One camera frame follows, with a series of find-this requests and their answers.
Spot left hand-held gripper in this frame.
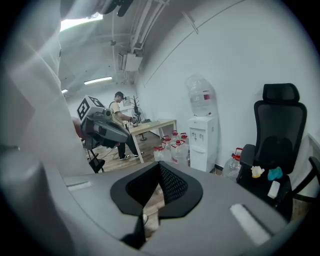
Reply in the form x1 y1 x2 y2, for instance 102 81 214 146
76 94 131 151

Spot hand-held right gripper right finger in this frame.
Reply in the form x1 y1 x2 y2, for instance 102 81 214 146
157 160 204 220

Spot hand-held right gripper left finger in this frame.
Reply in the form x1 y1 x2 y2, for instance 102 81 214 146
109 161 161 251

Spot white water dispenser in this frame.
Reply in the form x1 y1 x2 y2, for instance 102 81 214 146
187 116 219 173

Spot large clear water bottle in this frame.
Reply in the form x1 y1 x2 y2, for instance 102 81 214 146
184 74 217 117

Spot red chair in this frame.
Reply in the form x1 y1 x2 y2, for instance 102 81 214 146
71 116 87 142

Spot black standing fan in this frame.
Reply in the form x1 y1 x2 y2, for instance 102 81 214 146
131 106 148 142

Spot light wooden table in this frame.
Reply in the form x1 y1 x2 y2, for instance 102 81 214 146
127 119 178 164

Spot person's white shirt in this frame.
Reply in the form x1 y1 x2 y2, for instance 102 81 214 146
4 0 95 176

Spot white ceiling air unit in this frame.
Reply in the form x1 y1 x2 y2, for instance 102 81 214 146
117 51 144 73

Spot small white flat device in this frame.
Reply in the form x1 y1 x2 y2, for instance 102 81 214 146
267 180 281 200

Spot teal cloth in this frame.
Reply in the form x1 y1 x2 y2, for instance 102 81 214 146
267 166 284 181

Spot black mesh office chair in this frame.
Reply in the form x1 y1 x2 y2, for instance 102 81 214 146
236 83 320 223

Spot white ceiling pipes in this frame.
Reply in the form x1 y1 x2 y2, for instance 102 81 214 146
129 0 171 51

